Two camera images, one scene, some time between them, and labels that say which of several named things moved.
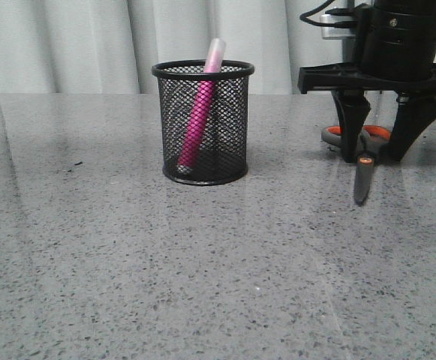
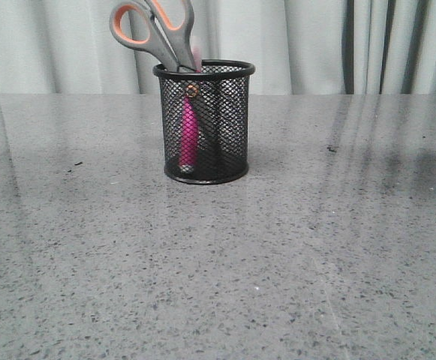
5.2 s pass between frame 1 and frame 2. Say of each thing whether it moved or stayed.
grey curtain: stayed
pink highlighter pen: moved
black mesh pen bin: stayed
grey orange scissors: moved
